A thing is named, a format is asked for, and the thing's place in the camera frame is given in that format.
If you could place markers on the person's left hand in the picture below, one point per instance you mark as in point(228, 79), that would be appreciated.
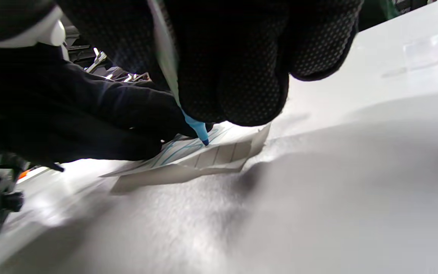
point(70, 114)

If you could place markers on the person's right hand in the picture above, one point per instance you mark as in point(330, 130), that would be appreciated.
point(242, 57)

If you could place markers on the pink and blue permanent marker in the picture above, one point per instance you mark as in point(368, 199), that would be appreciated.
point(198, 127)

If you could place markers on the white lined letter paper pad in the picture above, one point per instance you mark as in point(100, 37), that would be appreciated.
point(203, 158)

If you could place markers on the clear marker cap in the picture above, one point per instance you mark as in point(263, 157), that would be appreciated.
point(435, 47)

